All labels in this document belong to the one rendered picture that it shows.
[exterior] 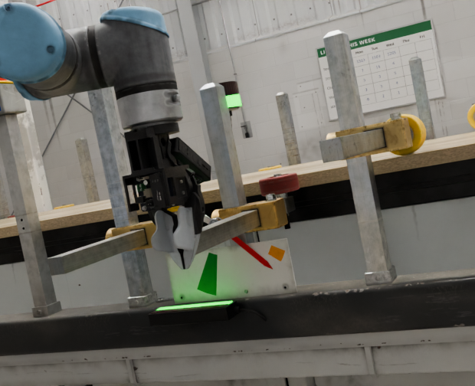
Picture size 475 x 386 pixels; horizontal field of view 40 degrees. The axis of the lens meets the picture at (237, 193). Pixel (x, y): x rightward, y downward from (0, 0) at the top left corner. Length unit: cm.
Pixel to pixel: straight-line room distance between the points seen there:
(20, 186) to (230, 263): 52
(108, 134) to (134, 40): 44
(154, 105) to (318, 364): 60
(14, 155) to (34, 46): 72
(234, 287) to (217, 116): 32
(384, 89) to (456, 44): 95
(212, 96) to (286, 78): 745
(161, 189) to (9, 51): 27
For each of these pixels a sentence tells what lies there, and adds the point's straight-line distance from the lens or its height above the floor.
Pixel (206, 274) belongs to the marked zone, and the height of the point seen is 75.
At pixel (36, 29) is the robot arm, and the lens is 82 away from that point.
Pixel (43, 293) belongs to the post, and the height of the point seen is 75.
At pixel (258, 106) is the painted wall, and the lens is 880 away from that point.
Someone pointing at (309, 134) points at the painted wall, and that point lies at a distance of 858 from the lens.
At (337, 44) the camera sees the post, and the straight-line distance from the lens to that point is 115.
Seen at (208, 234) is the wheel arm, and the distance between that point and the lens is 103.
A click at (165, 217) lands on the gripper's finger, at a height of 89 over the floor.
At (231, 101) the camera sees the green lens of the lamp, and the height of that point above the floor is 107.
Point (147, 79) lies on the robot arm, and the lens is 93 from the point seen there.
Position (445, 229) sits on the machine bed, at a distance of 135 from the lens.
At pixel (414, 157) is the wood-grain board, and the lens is 132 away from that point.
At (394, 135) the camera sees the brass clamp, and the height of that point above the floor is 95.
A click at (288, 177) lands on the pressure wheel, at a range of 132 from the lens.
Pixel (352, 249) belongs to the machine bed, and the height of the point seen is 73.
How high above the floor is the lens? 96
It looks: 3 degrees down
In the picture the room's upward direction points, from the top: 11 degrees counter-clockwise
